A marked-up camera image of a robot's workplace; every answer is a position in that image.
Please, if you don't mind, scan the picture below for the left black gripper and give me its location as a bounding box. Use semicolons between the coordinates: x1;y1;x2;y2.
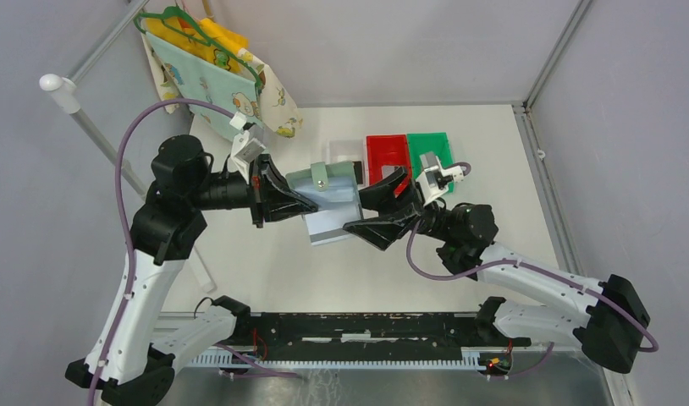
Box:
190;152;319;227

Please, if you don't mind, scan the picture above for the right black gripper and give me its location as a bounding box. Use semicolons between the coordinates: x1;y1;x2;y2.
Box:
340;165;455;250

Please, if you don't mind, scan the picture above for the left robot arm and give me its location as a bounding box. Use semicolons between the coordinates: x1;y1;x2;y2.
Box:
65;134;317;405

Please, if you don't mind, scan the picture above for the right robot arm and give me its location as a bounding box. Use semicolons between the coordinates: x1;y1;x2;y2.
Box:
344;162;659;374

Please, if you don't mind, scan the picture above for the white grey card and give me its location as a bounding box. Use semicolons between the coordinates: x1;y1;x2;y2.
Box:
380;165;406;179

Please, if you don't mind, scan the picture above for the black card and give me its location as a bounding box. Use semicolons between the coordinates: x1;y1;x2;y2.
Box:
352;161;365;185

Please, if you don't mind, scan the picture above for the red plastic bin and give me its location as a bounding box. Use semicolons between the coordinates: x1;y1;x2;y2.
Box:
366;134;410;185

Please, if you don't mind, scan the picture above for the white plastic bin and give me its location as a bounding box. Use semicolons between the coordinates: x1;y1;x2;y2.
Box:
325;139;368;187

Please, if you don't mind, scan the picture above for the cream printed cloth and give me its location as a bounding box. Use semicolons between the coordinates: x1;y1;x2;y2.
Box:
140;33;304;140

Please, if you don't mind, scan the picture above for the green plastic bin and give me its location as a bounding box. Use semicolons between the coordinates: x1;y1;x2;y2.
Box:
405;132;454;179

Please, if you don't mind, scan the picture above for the light blue printed cloth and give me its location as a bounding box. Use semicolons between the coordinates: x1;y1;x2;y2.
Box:
146;33;264;128

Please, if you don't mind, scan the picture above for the yellow cloth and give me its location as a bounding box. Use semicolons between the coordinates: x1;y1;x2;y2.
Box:
146;16;251;77

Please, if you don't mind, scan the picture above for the green clothes hanger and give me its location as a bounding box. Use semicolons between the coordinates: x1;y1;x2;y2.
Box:
134;5;265;93

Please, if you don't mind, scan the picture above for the white clothes rack pole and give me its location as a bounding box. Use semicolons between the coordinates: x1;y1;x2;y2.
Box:
39;74;217;293

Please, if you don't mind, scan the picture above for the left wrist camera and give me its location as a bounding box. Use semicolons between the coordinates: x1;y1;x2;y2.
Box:
227;112;266;183

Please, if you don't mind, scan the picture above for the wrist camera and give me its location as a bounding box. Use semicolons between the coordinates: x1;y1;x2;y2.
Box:
415;151;470;206
227;112;266;183

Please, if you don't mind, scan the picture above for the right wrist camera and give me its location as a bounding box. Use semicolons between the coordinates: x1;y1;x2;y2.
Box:
415;151;470;206

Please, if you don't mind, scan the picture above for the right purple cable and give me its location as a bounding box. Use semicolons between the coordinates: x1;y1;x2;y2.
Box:
405;162;659;380

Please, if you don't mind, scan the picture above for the purple cable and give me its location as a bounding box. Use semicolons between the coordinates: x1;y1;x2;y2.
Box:
86;98;300;406
405;162;659;380

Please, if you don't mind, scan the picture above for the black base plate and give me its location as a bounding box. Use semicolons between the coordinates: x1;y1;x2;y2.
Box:
217;312;532;361

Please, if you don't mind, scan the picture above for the aluminium frame rail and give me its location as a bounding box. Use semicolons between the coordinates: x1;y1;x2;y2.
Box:
113;311;623;353

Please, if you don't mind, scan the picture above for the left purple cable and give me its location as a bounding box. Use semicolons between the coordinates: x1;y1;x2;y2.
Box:
86;98;300;406

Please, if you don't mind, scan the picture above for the white slotted cable duct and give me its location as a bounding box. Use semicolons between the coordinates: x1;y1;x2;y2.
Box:
176;348;483;371

